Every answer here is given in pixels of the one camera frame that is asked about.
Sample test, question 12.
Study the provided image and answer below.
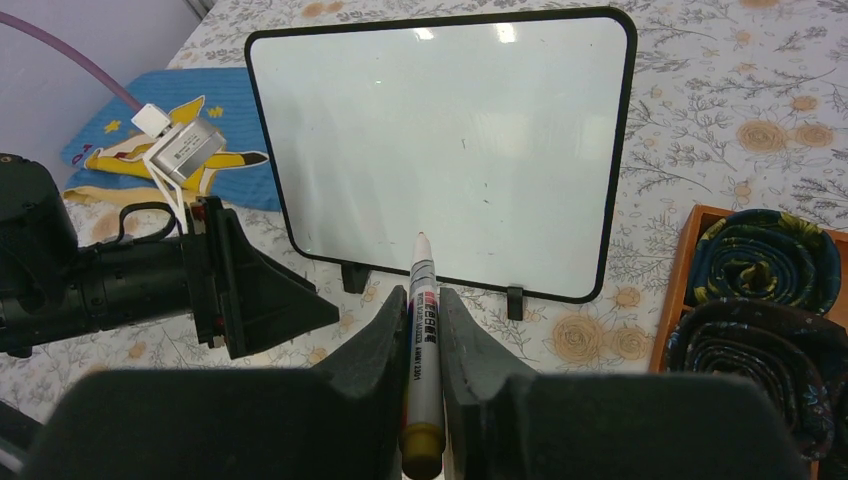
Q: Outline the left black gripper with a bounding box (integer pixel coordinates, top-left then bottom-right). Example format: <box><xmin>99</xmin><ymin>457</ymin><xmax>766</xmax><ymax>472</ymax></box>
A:
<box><xmin>184</xmin><ymin>196</ymin><xmax>339</xmax><ymax>359</ymax></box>

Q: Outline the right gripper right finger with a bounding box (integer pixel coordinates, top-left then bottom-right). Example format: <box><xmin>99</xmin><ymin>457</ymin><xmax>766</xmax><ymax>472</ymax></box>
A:
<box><xmin>439</xmin><ymin>288</ymin><xmax>810</xmax><ymax>479</ymax></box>

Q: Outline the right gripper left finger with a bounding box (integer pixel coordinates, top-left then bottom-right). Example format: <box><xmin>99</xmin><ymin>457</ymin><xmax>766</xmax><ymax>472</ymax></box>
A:
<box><xmin>23</xmin><ymin>286</ymin><xmax>408</xmax><ymax>479</ymax></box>

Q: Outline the white marker pen yellow end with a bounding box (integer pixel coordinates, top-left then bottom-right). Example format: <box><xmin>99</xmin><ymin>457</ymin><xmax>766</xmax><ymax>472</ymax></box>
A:
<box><xmin>399</xmin><ymin>233</ymin><xmax>446</xmax><ymax>479</ymax></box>

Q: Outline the small black-framed whiteboard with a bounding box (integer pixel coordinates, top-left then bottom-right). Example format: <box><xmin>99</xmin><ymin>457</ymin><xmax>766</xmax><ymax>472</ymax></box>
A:
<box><xmin>245</xmin><ymin>6</ymin><xmax>638</xmax><ymax>308</ymax></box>

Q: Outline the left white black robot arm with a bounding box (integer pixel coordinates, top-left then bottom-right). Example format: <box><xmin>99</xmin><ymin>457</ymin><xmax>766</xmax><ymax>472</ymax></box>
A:
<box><xmin>1</xmin><ymin>154</ymin><xmax>338</xmax><ymax>359</ymax></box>

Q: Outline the orange wooden compartment tray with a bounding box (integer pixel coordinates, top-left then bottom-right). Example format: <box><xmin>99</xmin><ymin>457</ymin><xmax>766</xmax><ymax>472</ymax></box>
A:
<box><xmin>647</xmin><ymin>203</ymin><xmax>848</xmax><ymax>480</ymax></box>

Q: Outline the rolled dark tie top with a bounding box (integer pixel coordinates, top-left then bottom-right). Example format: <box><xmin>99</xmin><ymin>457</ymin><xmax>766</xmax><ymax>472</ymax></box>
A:
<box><xmin>685</xmin><ymin>209</ymin><xmax>842</xmax><ymax>315</ymax></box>

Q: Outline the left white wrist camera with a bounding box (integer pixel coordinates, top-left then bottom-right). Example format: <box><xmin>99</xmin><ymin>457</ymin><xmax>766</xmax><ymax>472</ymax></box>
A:
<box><xmin>132</xmin><ymin>103</ymin><xmax>225</xmax><ymax>233</ymax></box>

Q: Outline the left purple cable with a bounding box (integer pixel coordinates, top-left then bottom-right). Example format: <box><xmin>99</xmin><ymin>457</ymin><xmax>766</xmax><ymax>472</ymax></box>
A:
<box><xmin>0</xmin><ymin>9</ymin><xmax>146</xmax><ymax>114</ymax></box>

